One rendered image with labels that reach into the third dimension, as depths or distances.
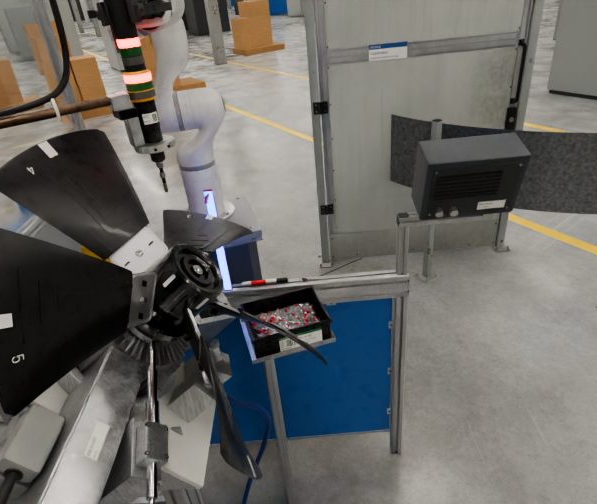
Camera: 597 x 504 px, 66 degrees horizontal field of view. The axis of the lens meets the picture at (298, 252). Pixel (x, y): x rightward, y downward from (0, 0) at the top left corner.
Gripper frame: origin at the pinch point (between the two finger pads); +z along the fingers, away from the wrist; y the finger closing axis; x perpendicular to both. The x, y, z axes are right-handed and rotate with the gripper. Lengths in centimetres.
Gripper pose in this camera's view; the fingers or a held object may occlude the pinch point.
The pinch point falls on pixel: (119, 12)
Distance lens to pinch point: 83.0
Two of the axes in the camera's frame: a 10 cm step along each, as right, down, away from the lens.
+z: 0.3, 5.1, -8.6
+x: -0.9, -8.5, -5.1
